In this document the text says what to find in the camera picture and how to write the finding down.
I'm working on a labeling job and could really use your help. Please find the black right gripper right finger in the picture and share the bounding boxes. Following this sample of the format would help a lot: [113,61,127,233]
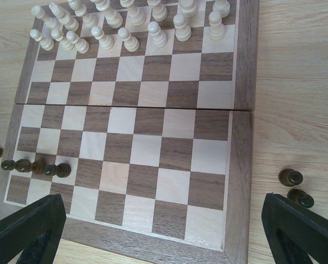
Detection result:
[262,193,328,263]

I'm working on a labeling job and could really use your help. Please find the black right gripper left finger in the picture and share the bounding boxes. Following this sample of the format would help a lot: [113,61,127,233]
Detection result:
[0,194,66,263]

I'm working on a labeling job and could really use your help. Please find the dark pawn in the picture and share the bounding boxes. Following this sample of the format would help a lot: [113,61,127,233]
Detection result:
[44,163,71,178]
[278,168,303,187]
[15,158,47,174]

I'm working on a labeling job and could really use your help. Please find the dark chess piece right side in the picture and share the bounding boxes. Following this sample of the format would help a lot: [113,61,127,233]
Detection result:
[287,189,314,208]

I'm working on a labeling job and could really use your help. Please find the wooden chess board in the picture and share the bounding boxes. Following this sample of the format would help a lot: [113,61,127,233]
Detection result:
[0,1,259,263]

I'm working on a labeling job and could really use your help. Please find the white chess piece back left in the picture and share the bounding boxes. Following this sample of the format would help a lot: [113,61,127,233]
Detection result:
[31,5,62,30]

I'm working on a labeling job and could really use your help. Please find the white pawn front left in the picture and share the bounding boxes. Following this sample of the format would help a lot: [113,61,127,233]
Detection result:
[30,29,54,51]

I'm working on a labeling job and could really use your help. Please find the white pawn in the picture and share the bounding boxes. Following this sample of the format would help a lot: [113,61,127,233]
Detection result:
[208,11,225,41]
[30,29,54,51]

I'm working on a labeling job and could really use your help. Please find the white pawn front right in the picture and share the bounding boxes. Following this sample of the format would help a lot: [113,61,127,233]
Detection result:
[208,11,225,41]

